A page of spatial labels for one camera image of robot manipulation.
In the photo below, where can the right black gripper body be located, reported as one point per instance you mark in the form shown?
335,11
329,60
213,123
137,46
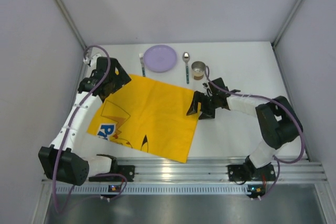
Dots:
203,105

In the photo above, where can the spoon with green handle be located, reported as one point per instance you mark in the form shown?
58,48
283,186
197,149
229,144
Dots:
186,59

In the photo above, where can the aluminium front rail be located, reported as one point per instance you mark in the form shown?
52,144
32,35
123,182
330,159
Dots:
214,170

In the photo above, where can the small metal cup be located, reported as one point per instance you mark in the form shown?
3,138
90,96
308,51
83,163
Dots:
198,70

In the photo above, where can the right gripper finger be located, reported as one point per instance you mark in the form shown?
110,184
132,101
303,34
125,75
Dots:
196,100
207,111

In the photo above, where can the purple plastic plate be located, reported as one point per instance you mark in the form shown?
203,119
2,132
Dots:
160,58

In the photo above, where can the aluminium frame post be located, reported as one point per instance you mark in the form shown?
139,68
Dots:
288,20
70,22

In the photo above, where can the right aluminium frame post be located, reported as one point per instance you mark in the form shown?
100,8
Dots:
288,20

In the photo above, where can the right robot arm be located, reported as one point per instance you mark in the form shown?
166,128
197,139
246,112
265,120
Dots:
277,120

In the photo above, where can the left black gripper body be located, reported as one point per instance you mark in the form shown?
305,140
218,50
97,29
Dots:
115,82

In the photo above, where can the yellow Pikachu cloth placemat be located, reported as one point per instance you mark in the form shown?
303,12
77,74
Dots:
149,116

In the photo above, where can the fork with green handle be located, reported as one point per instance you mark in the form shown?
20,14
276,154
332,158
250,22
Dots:
141,55

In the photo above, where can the grey slotted cable duct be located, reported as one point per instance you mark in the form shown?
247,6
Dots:
161,189

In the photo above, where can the left aluminium frame post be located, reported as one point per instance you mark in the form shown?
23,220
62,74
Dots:
70,22

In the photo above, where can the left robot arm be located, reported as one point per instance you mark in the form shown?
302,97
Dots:
61,160

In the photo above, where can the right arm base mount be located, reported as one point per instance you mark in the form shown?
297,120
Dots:
247,172

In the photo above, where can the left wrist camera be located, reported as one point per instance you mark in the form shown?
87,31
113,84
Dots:
89,60

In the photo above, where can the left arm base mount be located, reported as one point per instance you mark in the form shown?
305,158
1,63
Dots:
120,174

